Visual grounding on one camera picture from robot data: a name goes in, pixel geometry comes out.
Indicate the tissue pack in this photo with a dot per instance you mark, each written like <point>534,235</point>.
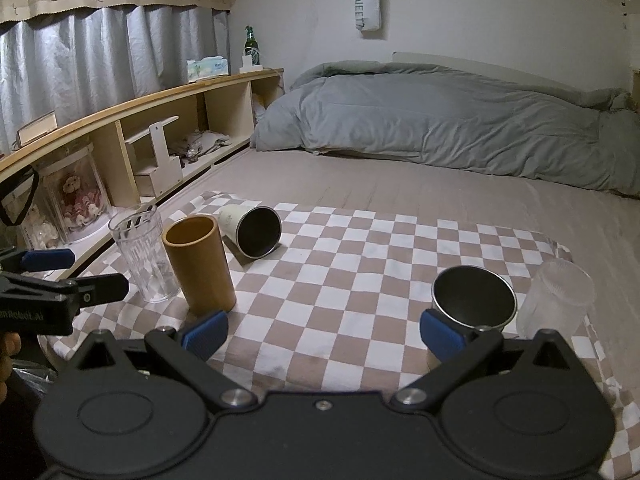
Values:
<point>207,67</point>

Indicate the person's left hand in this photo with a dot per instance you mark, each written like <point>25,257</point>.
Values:
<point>7,357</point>

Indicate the book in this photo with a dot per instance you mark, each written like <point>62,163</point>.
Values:
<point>37,127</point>

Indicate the wooden tool caddy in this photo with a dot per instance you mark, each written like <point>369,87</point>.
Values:
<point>160,170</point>

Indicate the clear container of shells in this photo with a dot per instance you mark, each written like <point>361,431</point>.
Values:
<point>42,230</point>

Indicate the clear jar with teddy bear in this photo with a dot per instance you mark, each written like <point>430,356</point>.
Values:
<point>75,195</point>

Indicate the beige white checkered cloth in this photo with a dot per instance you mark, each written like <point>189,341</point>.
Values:
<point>350,285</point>

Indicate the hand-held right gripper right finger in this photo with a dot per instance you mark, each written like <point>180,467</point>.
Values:
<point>442,336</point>

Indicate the grey crumpled cloth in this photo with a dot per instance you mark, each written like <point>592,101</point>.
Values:
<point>200,143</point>

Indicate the wooden bedside shelf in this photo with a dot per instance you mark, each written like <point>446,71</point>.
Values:
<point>150,101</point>

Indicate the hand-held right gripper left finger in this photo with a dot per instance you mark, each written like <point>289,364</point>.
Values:
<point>205,331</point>

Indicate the white charger box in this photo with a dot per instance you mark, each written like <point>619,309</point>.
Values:
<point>250,65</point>

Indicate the bamboo cup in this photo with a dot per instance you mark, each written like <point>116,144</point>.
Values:
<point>200,270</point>

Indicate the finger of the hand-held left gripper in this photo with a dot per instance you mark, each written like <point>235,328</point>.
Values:
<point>102,288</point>
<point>47,259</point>

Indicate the clear ribbed glass cup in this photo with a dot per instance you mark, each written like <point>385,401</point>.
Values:
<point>145,260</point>

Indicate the frosted plastic cup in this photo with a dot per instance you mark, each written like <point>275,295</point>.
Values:
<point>556,295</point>

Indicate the green glass bottle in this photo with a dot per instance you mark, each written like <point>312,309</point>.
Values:
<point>249,40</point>

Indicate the grey curtain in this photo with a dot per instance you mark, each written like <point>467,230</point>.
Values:
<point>75,60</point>

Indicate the steel cup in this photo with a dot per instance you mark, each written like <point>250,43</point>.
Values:
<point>472,292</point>

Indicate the grey duvet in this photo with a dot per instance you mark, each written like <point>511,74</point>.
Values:
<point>425,110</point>

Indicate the white cup with dark inside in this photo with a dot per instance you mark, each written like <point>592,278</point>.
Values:
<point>256,234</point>

